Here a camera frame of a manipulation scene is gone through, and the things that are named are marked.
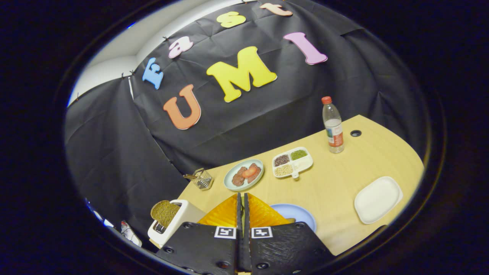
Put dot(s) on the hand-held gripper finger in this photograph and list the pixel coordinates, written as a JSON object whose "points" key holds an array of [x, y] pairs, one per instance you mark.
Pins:
{"points": [[246, 217], [239, 217]]}

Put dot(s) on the brown meat patty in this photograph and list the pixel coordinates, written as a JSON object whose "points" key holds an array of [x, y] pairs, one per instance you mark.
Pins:
{"points": [[238, 178]]}

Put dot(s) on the pale green plate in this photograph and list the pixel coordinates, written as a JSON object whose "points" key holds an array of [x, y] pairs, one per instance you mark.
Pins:
{"points": [[228, 178]]}

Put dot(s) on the red tomato slice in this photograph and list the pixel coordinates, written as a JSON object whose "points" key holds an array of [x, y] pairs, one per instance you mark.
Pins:
{"points": [[251, 172]]}

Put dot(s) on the white toaster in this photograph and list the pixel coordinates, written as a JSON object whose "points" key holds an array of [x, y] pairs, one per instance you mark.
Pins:
{"points": [[189, 214]]}

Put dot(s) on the blue plate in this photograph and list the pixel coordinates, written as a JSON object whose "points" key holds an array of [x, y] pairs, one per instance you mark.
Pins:
{"points": [[301, 214]]}

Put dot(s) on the white divided seasoning tray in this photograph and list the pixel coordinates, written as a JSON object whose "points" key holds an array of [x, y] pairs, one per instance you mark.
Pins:
{"points": [[303, 164]]}

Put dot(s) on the white and red object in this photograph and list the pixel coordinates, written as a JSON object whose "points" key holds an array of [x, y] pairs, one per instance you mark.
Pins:
{"points": [[130, 233]]}

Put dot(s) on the clear plastic water bottle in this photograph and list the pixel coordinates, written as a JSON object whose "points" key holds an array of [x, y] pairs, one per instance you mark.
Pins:
{"points": [[334, 133]]}

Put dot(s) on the white square plate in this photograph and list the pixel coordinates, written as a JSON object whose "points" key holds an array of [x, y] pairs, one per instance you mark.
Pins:
{"points": [[378, 198]]}

